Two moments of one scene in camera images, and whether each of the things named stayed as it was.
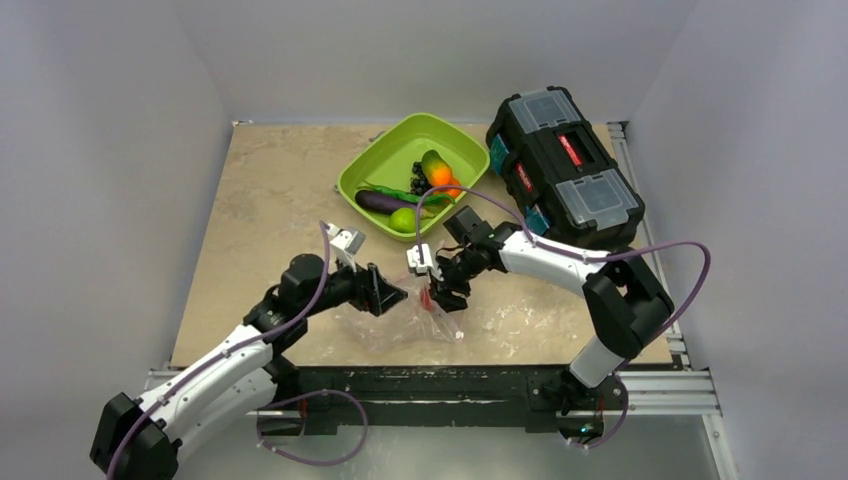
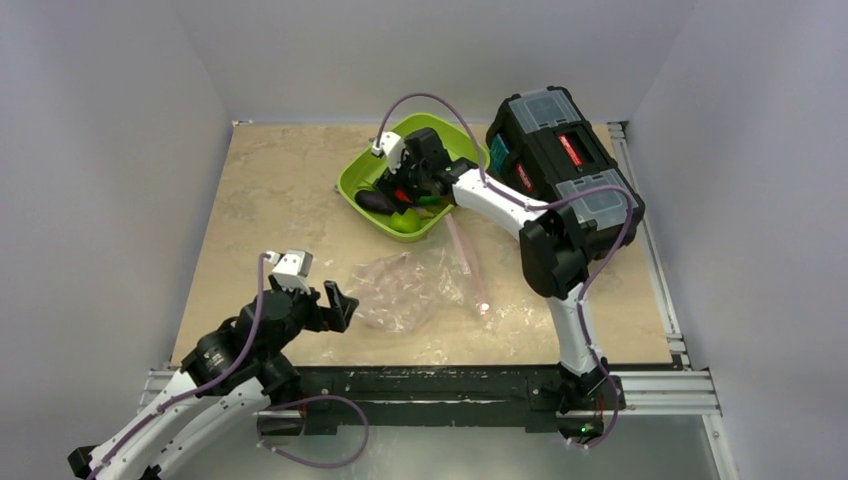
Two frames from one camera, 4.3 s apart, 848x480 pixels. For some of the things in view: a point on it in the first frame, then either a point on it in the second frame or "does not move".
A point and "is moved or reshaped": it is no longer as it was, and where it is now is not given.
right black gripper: [448, 279] to [406, 176]
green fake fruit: [404, 220] does not move
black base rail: [439, 395] does not move
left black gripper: [371, 292] to [336, 316]
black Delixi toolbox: [561, 177] does not move
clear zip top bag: [413, 322] is moved or reshaped
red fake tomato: [426, 299] to [401, 195]
